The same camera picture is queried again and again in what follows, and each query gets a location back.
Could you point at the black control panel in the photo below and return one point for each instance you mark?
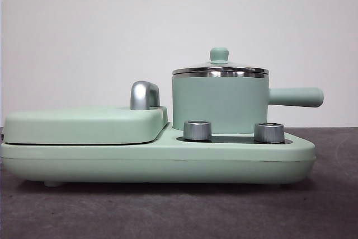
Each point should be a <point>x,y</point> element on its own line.
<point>232,139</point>

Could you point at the silver control dial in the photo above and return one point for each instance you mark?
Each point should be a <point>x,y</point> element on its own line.
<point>197,131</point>
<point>268,132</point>

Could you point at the glass lid with green knob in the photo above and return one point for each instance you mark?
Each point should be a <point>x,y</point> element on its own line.
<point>219,55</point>

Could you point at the mint green griddle cover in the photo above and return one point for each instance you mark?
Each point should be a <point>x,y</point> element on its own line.
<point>84,127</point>

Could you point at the mint green breakfast machine base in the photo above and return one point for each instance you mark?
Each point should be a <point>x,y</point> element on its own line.
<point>140,163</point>

